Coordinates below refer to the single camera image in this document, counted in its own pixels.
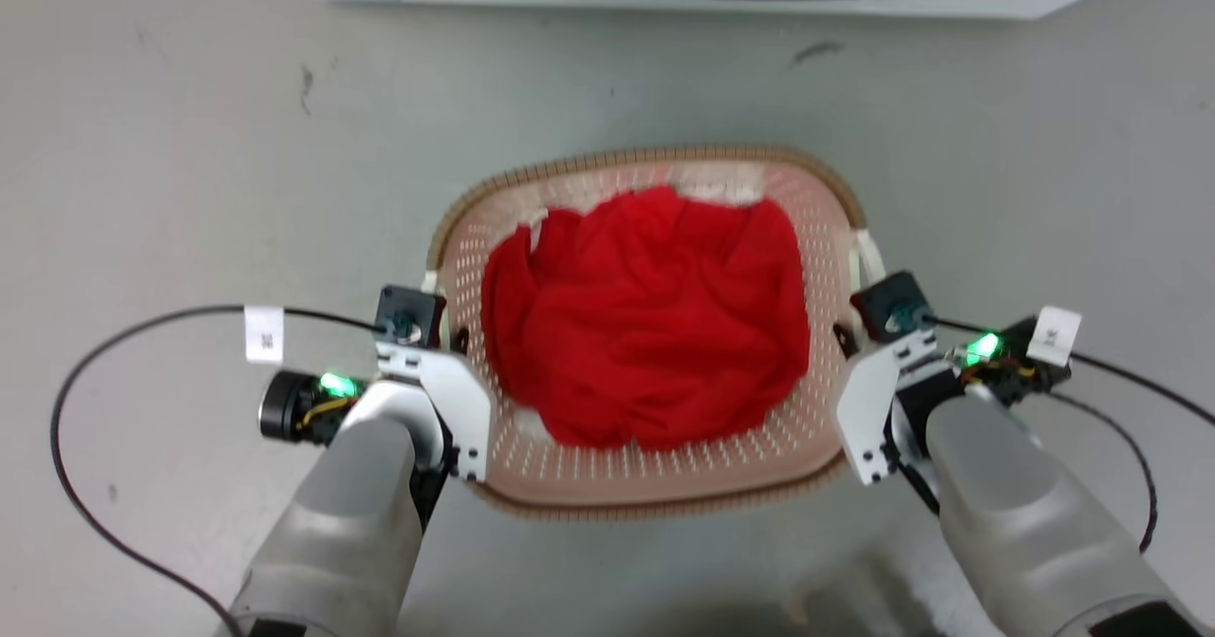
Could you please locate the beige perforated laundry basket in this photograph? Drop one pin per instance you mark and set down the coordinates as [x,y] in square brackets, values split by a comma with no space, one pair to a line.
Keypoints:
[816,238]

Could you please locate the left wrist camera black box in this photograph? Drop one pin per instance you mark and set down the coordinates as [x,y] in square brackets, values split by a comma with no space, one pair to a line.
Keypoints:
[408,312]

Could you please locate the red cloth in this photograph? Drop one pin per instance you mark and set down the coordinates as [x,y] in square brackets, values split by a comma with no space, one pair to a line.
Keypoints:
[655,324]

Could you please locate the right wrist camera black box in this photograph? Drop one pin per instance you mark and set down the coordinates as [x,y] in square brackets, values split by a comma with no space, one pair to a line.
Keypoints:
[892,303]

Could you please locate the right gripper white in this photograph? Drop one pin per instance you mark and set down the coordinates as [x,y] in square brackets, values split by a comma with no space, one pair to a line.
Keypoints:
[866,400]

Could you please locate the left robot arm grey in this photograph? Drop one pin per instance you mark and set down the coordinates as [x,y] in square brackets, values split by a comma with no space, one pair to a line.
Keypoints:
[351,514]

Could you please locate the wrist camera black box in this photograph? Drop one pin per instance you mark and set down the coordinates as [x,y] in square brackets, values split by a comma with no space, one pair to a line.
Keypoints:
[408,312]
[892,303]

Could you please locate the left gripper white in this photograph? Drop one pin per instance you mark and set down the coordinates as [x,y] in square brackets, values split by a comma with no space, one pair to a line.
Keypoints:
[460,400]

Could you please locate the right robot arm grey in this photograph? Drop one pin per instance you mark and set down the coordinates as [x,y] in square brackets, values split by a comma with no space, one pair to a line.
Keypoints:
[1035,514]

